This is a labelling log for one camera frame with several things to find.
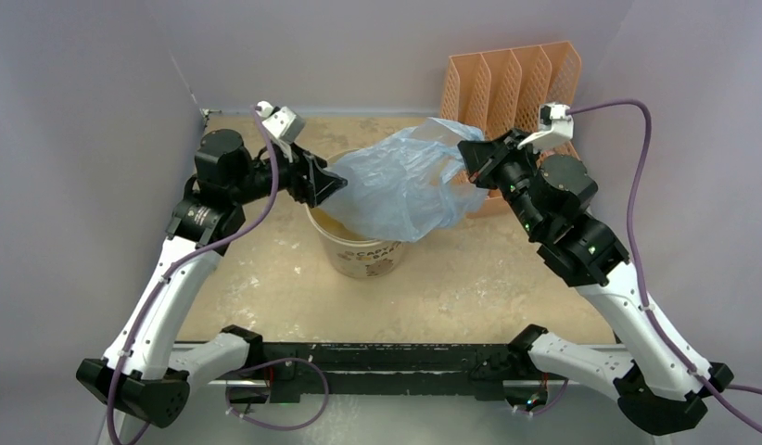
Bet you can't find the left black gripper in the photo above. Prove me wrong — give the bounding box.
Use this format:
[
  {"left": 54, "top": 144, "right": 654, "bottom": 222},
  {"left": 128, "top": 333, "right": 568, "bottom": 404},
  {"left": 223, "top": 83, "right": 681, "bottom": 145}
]
[{"left": 230, "top": 136, "right": 345, "bottom": 206}]

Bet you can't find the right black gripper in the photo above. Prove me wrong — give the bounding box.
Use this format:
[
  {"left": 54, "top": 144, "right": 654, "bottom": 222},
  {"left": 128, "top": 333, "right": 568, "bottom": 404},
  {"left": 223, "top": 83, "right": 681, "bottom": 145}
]
[{"left": 459, "top": 128, "right": 549, "bottom": 238}]

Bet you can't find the beige paper trash bin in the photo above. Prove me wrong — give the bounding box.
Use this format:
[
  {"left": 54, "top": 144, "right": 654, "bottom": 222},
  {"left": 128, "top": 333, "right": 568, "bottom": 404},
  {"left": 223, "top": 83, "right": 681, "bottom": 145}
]
[{"left": 305, "top": 207, "right": 409, "bottom": 279}]

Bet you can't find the blue plastic trash bag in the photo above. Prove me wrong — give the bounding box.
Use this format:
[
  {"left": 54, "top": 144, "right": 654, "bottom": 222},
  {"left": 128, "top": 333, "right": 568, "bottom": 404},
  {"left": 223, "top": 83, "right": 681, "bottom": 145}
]
[{"left": 320, "top": 118, "right": 488, "bottom": 242}]

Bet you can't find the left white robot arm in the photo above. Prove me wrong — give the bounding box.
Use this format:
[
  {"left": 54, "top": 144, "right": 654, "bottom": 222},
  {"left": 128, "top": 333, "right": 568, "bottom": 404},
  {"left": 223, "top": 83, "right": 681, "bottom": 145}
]
[{"left": 76, "top": 129, "right": 348, "bottom": 428}]

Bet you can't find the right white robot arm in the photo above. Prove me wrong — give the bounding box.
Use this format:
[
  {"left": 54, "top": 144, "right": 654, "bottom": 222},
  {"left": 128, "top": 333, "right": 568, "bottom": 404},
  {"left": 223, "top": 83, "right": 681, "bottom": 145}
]
[{"left": 458, "top": 130, "right": 733, "bottom": 436}]

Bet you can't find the orange file organizer rack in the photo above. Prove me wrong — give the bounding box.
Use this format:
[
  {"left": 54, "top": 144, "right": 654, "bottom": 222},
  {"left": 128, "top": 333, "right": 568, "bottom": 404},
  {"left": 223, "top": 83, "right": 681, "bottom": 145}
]
[{"left": 439, "top": 40, "right": 584, "bottom": 220}]

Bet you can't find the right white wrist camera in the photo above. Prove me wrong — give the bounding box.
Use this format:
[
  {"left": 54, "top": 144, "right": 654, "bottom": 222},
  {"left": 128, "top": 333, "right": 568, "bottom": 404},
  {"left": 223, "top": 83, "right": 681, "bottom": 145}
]
[{"left": 517, "top": 102, "right": 574, "bottom": 154}]

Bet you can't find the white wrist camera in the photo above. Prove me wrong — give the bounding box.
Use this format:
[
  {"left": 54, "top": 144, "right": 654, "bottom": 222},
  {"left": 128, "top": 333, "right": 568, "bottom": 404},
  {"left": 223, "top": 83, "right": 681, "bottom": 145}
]
[
  {"left": 517, "top": 102, "right": 574, "bottom": 154},
  {"left": 255, "top": 101, "right": 306, "bottom": 163}
]

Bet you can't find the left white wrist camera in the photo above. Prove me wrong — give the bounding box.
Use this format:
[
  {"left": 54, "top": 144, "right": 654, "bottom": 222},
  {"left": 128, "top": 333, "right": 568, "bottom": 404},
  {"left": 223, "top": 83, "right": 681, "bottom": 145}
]
[{"left": 255, "top": 101, "right": 306, "bottom": 163}]

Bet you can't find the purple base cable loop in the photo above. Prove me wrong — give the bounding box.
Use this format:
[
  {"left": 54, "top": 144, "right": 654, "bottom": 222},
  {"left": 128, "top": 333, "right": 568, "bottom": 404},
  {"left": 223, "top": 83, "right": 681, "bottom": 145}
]
[{"left": 224, "top": 357, "right": 331, "bottom": 432}]

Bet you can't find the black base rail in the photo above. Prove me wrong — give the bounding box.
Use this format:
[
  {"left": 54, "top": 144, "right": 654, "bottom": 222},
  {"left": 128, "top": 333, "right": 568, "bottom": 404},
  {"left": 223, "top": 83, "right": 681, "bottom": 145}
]
[{"left": 223, "top": 324, "right": 573, "bottom": 408}]

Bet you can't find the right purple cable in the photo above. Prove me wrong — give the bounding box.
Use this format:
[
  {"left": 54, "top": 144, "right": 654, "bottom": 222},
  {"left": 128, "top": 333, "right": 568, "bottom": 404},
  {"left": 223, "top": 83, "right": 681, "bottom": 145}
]
[{"left": 565, "top": 99, "right": 762, "bottom": 439}]

